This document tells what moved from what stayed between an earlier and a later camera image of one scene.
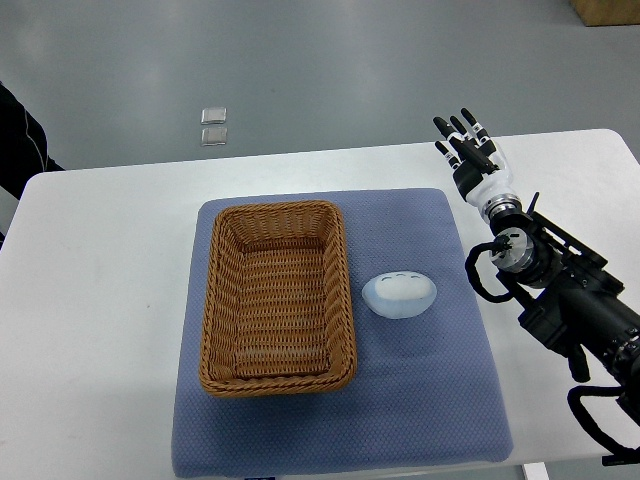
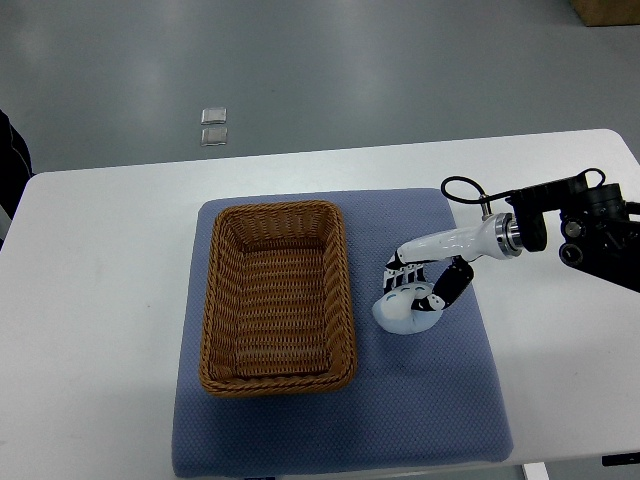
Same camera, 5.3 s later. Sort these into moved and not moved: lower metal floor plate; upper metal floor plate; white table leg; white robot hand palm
Moved: white robot hand palm
Not moved: upper metal floor plate; white table leg; lower metal floor plate
